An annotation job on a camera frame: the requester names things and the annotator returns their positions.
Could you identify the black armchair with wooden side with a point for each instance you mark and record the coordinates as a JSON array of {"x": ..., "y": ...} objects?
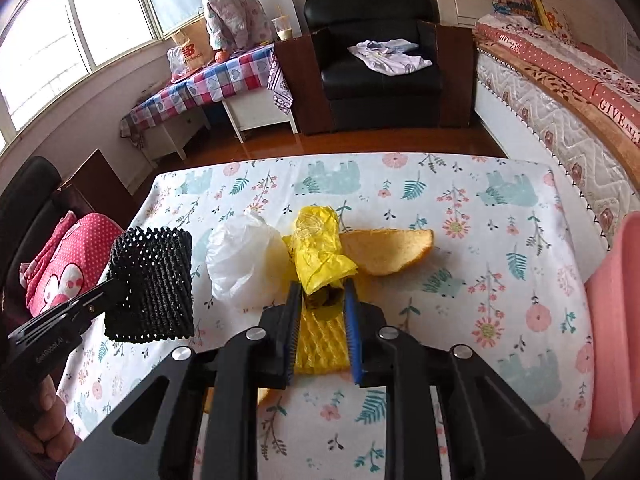
[{"x": 30, "y": 210}]

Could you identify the colourful printed pillow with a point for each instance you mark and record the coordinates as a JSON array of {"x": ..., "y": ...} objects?
[{"x": 512, "y": 0}]

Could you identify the window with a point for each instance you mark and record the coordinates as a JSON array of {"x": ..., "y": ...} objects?
[{"x": 75, "y": 35}]

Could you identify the white garment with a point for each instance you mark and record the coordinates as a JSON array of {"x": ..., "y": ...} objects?
[{"x": 390, "y": 57}]

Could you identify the cup with straw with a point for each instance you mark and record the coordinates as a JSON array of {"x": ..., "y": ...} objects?
[{"x": 281, "y": 27}]

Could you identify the pink plastic bin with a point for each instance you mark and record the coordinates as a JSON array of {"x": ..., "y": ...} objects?
[{"x": 615, "y": 340}]

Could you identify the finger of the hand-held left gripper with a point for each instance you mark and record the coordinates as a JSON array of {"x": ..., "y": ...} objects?
[{"x": 100, "y": 297}]

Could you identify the brown paper bag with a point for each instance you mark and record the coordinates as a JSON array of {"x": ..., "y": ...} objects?
[{"x": 192, "y": 42}]

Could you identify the printed floral tablecloth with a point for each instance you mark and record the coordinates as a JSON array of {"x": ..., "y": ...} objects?
[{"x": 450, "y": 320}]

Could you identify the person's left hand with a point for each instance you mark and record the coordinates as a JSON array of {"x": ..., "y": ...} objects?
[{"x": 52, "y": 425}]

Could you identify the purple patterned cloth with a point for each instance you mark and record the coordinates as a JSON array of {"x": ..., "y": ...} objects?
[{"x": 278, "y": 85}]

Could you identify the black leather armchair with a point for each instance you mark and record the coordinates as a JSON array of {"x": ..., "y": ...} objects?
[{"x": 380, "y": 60}]

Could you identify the yellow plastic bag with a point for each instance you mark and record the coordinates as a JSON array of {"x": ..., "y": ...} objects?
[{"x": 317, "y": 250}]

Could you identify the white side table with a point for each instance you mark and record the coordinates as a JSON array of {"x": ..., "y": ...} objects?
[
  {"x": 260, "y": 107},
  {"x": 182, "y": 127}
]

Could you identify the yellow foam net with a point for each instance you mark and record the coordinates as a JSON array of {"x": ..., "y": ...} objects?
[{"x": 322, "y": 345}]

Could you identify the pink polka dot pillow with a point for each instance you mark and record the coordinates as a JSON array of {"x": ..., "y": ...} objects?
[{"x": 65, "y": 260}]

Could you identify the bed with pink bedding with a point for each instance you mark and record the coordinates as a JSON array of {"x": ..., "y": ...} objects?
[{"x": 575, "y": 110}]

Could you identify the floral puffy jacket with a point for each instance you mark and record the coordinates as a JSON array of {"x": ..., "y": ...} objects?
[{"x": 232, "y": 5}]

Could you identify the chequered tablecloth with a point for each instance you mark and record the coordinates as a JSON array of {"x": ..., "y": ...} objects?
[{"x": 200, "y": 87}]

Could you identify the orange foam slice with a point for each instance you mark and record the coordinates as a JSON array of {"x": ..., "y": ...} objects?
[{"x": 390, "y": 252}]

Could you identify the black foam net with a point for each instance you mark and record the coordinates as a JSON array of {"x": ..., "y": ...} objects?
[{"x": 152, "y": 285}]

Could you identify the white plastic bag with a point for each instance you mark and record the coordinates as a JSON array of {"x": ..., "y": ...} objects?
[{"x": 245, "y": 265}]

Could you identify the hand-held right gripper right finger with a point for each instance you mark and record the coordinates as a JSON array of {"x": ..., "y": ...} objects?
[{"x": 354, "y": 330}]

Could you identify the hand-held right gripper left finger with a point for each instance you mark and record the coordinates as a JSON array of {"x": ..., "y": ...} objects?
[{"x": 292, "y": 330}]

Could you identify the orange fruit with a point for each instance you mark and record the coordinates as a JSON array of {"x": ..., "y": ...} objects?
[{"x": 221, "y": 55}]

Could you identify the yellow floral pillow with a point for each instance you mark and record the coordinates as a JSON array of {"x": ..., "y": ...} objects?
[{"x": 555, "y": 20}]

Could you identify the clear plastic bag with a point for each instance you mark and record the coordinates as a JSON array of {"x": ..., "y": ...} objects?
[{"x": 176, "y": 62}]

